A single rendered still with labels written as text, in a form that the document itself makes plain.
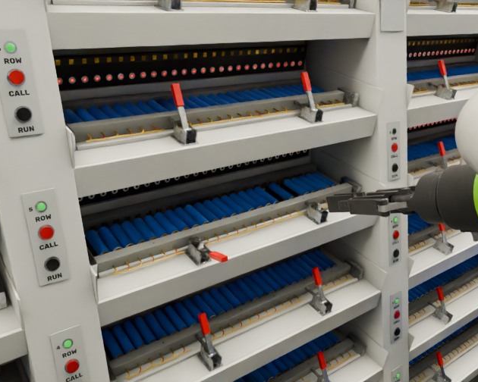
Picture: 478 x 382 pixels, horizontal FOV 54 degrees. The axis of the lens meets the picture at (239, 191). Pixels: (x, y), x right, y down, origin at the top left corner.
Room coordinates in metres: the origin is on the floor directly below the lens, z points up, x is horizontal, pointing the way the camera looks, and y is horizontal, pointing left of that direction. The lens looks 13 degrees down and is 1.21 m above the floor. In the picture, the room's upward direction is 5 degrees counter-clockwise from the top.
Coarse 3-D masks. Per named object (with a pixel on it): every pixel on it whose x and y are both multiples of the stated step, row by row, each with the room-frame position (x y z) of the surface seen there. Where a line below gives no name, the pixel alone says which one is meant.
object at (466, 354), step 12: (468, 324) 1.32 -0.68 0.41; (456, 336) 1.27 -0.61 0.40; (468, 336) 1.26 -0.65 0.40; (432, 348) 1.21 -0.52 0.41; (444, 348) 1.21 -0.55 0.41; (456, 348) 1.24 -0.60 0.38; (468, 348) 1.24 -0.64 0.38; (420, 360) 1.18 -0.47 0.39; (432, 360) 1.16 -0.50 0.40; (444, 360) 1.19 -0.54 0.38; (456, 360) 1.20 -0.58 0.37; (468, 360) 1.20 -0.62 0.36; (420, 372) 1.14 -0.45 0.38; (432, 372) 1.15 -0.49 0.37; (444, 372) 1.11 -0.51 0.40; (456, 372) 1.15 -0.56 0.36; (468, 372) 1.16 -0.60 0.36
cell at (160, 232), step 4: (148, 216) 0.79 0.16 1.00; (144, 220) 0.79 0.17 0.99; (148, 220) 0.78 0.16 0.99; (152, 220) 0.78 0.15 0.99; (148, 224) 0.78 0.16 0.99; (152, 224) 0.77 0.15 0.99; (156, 224) 0.77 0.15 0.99; (152, 228) 0.77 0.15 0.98; (156, 228) 0.76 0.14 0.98; (160, 228) 0.76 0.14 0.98; (156, 232) 0.75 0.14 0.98; (160, 232) 0.75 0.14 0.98; (164, 232) 0.75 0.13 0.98; (160, 236) 0.74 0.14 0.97
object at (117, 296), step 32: (288, 160) 1.03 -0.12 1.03; (320, 160) 1.08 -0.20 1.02; (160, 192) 0.85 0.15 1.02; (352, 192) 0.97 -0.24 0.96; (288, 224) 0.84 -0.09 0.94; (320, 224) 0.85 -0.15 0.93; (352, 224) 0.90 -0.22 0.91; (256, 256) 0.76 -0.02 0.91; (288, 256) 0.82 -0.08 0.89; (96, 288) 0.59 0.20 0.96; (128, 288) 0.64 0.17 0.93; (160, 288) 0.66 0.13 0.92; (192, 288) 0.70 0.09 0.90
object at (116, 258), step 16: (320, 192) 0.93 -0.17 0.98; (336, 192) 0.94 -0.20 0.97; (272, 208) 0.85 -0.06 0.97; (288, 208) 0.87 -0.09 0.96; (304, 208) 0.90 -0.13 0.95; (208, 224) 0.78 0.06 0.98; (224, 224) 0.78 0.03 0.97; (240, 224) 0.80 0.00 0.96; (160, 240) 0.72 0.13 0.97; (176, 240) 0.73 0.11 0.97; (208, 240) 0.75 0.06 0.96; (96, 256) 0.67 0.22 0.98; (112, 256) 0.67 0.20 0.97; (128, 256) 0.68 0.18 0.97; (144, 256) 0.70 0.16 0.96
